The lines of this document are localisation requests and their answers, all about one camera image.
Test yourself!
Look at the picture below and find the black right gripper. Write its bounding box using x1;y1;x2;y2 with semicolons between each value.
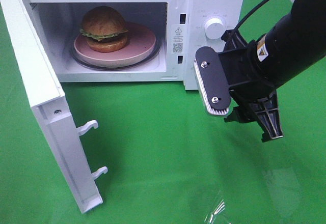
219;30;284;142

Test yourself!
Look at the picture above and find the pink round plate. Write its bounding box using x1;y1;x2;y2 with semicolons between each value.
74;22;156;69

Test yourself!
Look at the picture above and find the burger with lettuce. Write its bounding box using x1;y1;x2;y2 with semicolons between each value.
79;6;128;52

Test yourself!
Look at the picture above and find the white microwave door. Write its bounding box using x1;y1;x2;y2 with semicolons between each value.
1;0;108;213

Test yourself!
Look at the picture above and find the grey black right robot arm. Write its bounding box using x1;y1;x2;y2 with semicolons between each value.
219;0;325;142

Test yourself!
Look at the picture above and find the upper white microwave knob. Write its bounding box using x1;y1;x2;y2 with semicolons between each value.
204;17;226;40

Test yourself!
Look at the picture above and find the glass microwave turntable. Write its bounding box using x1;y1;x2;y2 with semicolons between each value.
69;40;161;72

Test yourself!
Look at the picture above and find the clear tape patch right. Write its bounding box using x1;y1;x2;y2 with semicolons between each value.
262;167;302;218

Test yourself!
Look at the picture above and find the clear tape patch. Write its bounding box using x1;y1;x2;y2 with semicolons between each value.
262;167;302;218
182;183;236;223

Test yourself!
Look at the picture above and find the white microwave oven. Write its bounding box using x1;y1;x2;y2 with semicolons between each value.
30;0;242;90

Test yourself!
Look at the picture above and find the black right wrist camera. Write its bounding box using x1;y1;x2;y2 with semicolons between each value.
194;46;231;116

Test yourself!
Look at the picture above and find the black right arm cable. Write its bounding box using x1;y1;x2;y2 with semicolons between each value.
233;0;290;33

